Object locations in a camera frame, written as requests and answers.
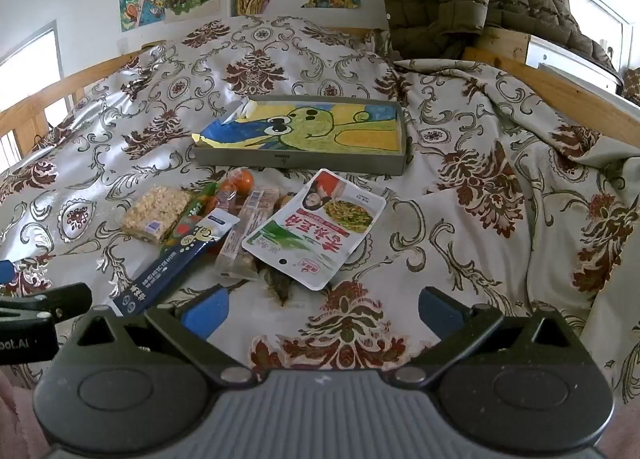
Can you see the crayon drawing paper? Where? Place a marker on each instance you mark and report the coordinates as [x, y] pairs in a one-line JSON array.
[[350, 134]]

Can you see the wooden bed frame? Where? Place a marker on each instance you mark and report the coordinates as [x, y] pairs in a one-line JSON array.
[[575, 91]]

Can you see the window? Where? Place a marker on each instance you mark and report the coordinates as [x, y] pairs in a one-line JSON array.
[[27, 69]]

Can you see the white snack packet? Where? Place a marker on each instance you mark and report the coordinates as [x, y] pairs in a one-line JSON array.
[[320, 229]]

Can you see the white cabinet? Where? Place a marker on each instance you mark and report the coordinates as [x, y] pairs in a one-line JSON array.
[[565, 61]]

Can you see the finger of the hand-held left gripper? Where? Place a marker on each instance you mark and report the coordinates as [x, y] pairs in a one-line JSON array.
[[5, 272], [60, 299]]

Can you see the oat bar packet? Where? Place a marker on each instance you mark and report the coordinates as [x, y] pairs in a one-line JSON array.
[[155, 214]]

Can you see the dark blue stick packet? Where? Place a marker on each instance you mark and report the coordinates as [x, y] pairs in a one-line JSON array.
[[165, 269]]

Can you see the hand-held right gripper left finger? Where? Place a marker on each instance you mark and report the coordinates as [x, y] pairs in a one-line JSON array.
[[205, 313]]

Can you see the floral printed blanket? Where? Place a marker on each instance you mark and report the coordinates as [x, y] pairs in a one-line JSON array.
[[150, 139]]

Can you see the green candy packet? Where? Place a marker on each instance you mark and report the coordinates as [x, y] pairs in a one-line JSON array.
[[192, 209]]

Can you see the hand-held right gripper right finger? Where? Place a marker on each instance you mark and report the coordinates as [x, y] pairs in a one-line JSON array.
[[440, 311]]

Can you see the dark dried snack packet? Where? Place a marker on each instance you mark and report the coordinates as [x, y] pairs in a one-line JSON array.
[[280, 284]]

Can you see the grey shallow box tray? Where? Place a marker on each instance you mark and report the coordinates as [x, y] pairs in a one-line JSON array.
[[300, 162]]

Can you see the pink cloth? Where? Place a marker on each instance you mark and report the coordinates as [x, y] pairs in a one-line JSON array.
[[15, 414]]

